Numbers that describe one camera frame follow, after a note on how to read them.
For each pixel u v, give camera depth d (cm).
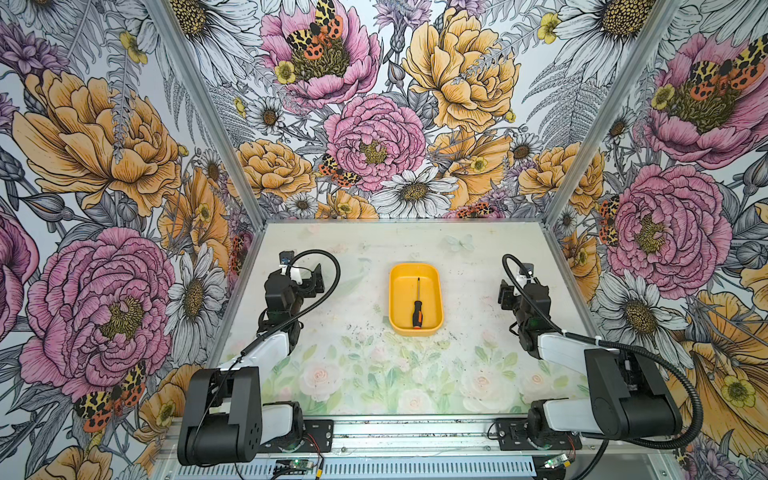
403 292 102
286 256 75
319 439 73
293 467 71
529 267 79
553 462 72
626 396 44
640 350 47
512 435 74
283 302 66
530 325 72
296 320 63
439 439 76
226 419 42
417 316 93
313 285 74
